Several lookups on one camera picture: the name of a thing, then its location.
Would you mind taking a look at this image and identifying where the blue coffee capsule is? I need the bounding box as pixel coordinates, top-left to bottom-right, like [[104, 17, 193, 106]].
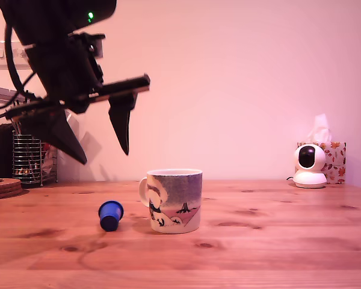
[[97, 200, 125, 232]]

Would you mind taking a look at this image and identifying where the printed ceramic mug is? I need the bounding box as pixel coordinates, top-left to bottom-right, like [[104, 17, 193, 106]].
[[138, 168, 203, 235]]

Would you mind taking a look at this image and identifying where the white tissue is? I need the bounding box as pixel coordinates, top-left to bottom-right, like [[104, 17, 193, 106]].
[[306, 113, 333, 143]]

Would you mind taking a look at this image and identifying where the leaf print tissue box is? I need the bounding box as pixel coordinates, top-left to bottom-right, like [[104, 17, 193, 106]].
[[297, 141, 347, 185]]

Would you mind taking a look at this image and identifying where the chrome wire utensil holder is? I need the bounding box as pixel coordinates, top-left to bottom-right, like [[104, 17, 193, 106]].
[[11, 132, 58, 186]]

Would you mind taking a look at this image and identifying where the short black looping cable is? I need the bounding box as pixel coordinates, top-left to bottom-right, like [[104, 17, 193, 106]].
[[20, 69, 39, 93]]

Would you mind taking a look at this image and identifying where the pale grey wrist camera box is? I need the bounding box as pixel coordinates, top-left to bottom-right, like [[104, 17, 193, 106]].
[[67, 31, 106, 61]]

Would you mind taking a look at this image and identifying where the small white round camera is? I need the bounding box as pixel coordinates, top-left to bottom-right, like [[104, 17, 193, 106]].
[[293, 143, 328, 189]]

